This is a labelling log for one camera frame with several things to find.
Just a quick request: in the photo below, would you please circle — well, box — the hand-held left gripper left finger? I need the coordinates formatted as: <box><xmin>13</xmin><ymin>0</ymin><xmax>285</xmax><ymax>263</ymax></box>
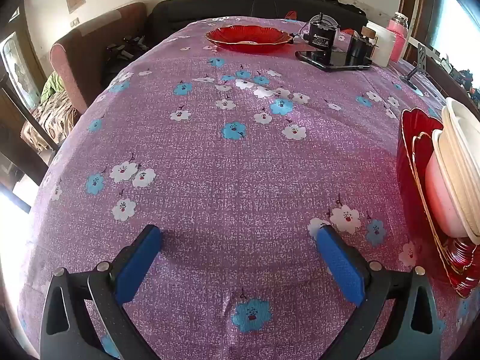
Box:
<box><xmin>39</xmin><ymin>224</ymin><xmax>164</xmax><ymax>360</ymax></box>

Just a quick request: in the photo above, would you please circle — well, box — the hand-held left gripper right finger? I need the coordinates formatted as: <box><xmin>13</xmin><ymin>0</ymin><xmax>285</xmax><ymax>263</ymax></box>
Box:
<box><xmin>315</xmin><ymin>225</ymin><xmax>443</xmax><ymax>360</ymax></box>

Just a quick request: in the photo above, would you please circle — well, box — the cream plastic bowl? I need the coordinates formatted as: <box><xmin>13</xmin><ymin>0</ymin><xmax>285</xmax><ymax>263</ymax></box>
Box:
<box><xmin>431</xmin><ymin>129</ymin><xmax>480</xmax><ymax>246</ymax></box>

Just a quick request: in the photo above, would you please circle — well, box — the large red glass plate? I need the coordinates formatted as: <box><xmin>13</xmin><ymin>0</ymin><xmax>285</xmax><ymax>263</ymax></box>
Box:
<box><xmin>396</xmin><ymin>107</ymin><xmax>480</xmax><ymax>299</ymax></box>

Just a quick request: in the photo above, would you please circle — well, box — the purple floral tablecloth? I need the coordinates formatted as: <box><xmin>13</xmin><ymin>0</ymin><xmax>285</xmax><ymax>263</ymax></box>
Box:
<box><xmin>17</xmin><ymin>16</ymin><xmax>480</xmax><ymax>360</ymax></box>

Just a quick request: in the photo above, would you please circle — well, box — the patterned brown blanket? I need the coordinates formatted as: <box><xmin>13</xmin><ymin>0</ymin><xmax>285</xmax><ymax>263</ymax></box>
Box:
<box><xmin>20</xmin><ymin>90</ymin><xmax>81</xmax><ymax>151</ymax></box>

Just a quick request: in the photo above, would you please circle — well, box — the green cloth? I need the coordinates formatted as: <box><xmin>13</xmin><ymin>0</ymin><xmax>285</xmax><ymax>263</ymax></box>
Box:
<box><xmin>40</xmin><ymin>71</ymin><xmax>64</xmax><ymax>102</ymax></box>

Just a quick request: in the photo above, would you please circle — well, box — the black smartphone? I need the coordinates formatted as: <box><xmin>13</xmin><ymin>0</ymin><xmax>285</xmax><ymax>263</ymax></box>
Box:
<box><xmin>295</xmin><ymin>50</ymin><xmax>373</xmax><ymax>72</ymax></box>

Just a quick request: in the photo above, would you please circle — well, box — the black device pile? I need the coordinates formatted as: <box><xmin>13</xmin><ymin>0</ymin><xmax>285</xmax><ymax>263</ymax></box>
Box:
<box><xmin>103</xmin><ymin>35</ymin><xmax>151</xmax><ymax>83</ymax></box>

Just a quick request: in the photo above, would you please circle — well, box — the brown armchair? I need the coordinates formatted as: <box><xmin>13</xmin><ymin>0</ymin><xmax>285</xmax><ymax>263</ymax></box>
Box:
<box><xmin>50</xmin><ymin>2</ymin><xmax>149</xmax><ymax>115</ymax></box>

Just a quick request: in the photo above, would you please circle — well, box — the black motor with wooden cap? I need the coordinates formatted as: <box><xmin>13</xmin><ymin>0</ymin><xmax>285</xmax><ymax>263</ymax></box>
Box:
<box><xmin>347</xmin><ymin>25</ymin><xmax>377</xmax><ymax>66</ymax></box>

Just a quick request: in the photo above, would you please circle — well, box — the metal phone stand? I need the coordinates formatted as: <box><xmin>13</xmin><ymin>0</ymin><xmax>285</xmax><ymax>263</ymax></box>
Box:
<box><xmin>399</xmin><ymin>43</ymin><xmax>430</xmax><ymax>90</ymax></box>

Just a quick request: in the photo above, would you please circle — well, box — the white plastic jar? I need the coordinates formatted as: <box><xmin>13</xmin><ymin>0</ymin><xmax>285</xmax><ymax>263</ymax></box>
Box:
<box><xmin>365</xmin><ymin>21</ymin><xmax>397</xmax><ymax>67</ymax></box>

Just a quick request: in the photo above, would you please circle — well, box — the windowsill clutter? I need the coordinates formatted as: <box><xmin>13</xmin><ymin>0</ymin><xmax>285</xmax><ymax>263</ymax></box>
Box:
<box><xmin>431</xmin><ymin>50</ymin><xmax>480</xmax><ymax>106</ymax></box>

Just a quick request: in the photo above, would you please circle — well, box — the glass door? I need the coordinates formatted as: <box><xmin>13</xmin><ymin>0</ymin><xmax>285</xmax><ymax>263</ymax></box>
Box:
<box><xmin>0</xmin><ymin>32</ymin><xmax>40</xmax><ymax>109</ymax></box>

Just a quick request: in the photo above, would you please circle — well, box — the black motor with label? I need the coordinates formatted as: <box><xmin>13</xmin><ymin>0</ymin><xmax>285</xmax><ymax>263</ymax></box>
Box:
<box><xmin>302</xmin><ymin>22</ymin><xmax>340</xmax><ymax>51</ymax></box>

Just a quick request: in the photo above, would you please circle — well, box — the pink water bottle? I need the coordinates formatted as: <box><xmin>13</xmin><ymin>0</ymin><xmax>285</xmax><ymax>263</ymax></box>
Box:
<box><xmin>386</xmin><ymin>12</ymin><xmax>409</xmax><ymax>64</ymax></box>

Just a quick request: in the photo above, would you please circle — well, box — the red glass plate gold rim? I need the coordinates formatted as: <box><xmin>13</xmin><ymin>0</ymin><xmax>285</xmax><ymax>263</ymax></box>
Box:
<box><xmin>205</xmin><ymin>25</ymin><xmax>292</xmax><ymax>53</ymax></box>

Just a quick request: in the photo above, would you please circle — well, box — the black sofa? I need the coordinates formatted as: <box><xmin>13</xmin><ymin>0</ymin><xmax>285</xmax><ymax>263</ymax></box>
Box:
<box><xmin>144</xmin><ymin>0</ymin><xmax>370</xmax><ymax>42</ymax></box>

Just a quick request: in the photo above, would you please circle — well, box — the window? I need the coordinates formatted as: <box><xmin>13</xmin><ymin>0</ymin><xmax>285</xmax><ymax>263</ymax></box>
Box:
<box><xmin>431</xmin><ymin>0</ymin><xmax>480</xmax><ymax>61</ymax></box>

